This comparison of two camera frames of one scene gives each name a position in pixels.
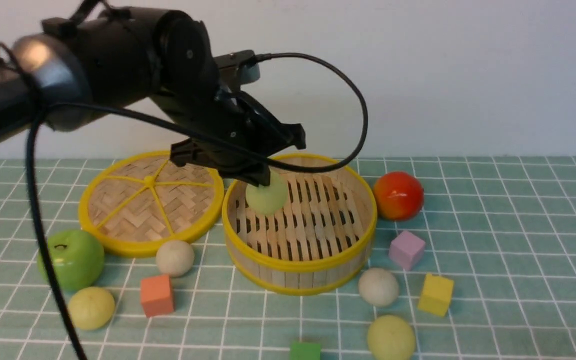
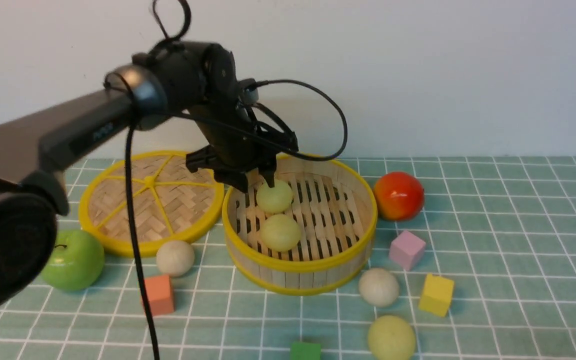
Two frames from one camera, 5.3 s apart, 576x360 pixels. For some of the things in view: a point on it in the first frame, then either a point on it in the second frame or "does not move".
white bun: (175, 258) does not move
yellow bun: (391, 337) does not move
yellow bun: (92, 308) -> (274, 200)
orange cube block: (156, 296) does not move
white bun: (378, 287) does not move
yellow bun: (269, 199) -> (280, 232)
